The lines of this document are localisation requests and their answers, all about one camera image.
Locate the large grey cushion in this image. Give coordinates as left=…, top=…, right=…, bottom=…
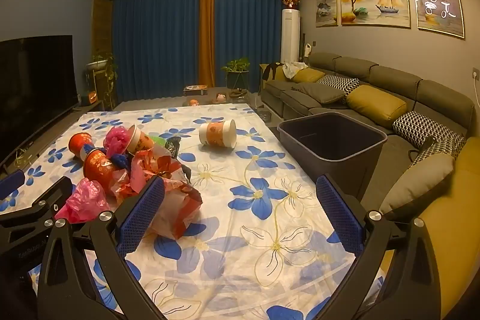
left=379, top=153, right=456, bottom=223

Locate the small yellow cushion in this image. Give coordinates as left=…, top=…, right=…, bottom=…
left=292, top=68, right=326, bottom=84

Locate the white cloth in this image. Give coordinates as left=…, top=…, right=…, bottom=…
left=283, top=61, right=312, bottom=79

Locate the grey corner sofa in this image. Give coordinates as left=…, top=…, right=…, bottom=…
left=260, top=52, right=480, bottom=320

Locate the blue honeycomb paper piece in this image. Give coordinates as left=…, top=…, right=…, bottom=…
left=109, top=151, right=132, bottom=171

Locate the grey coffee table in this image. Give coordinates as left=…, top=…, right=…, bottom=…
left=176, top=88, right=274, bottom=118

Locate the white standing air conditioner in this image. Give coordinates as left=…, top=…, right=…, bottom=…
left=280, top=8, right=302, bottom=64

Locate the dark television stand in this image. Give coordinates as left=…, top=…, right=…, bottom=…
left=0, top=99, right=106, bottom=174

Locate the small landscape painting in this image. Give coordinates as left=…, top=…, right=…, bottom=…
left=315, top=0, right=340, bottom=28

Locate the orange curtain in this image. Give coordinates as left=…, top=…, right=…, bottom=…
left=197, top=0, right=216, bottom=88

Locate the black flat television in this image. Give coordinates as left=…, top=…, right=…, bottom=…
left=0, top=35, right=81, bottom=165

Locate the black white patterned cushion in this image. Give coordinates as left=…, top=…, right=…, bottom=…
left=392, top=111, right=466, bottom=150
left=317, top=74, right=361, bottom=96

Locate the white blue floral tablecloth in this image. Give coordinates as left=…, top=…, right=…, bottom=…
left=0, top=103, right=387, bottom=320

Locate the dark plastic trash bin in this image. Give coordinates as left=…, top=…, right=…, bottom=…
left=277, top=112, right=388, bottom=201

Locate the pink plastic bag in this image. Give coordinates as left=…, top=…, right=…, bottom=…
left=54, top=178, right=111, bottom=223

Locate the flat grey cushion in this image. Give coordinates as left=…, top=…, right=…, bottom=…
left=296, top=83, right=346, bottom=105

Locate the yellow leather cushion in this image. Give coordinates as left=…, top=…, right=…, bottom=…
left=345, top=85, right=409, bottom=129

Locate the potted vine in white bowl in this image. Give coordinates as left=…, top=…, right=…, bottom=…
left=84, top=50, right=119, bottom=111

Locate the glass kettle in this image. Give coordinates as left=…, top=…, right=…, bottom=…
left=229, top=88, right=250, bottom=104

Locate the grey purple framed painting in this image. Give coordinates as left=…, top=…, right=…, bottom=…
left=408, top=0, right=466, bottom=39

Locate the large yellow sofa cushion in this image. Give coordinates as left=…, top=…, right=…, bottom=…
left=379, top=136, right=480, bottom=320

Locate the white orange paper cup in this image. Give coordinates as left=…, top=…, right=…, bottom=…
left=198, top=119, right=238, bottom=149

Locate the wooden door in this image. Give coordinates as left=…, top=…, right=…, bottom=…
left=92, top=0, right=115, bottom=103

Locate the black garment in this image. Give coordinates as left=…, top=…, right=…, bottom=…
left=260, top=63, right=278, bottom=82

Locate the wide blue curtain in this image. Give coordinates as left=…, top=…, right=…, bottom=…
left=113, top=0, right=201, bottom=101

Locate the houndstooth cushion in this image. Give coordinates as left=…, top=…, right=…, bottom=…
left=410, top=138, right=467, bottom=167

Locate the potted plant in green pot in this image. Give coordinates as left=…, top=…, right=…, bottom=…
left=220, top=58, right=251, bottom=90

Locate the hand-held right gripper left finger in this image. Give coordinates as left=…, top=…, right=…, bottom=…
left=37, top=175, right=167, bottom=320

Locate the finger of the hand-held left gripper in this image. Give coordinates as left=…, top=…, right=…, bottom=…
left=0, top=170, right=26, bottom=201
left=0, top=178, right=74, bottom=231

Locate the printed flat box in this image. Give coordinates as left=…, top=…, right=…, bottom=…
left=183, top=84, right=209, bottom=96

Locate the pink honeycomb paper ball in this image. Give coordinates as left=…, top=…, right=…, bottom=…
left=103, top=126, right=130, bottom=152

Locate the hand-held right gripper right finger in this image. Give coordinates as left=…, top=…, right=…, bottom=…
left=315, top=174, right=443, bottom=320

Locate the black cable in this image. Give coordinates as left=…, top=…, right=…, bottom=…
left=409, top=138, right=437, bottom=161

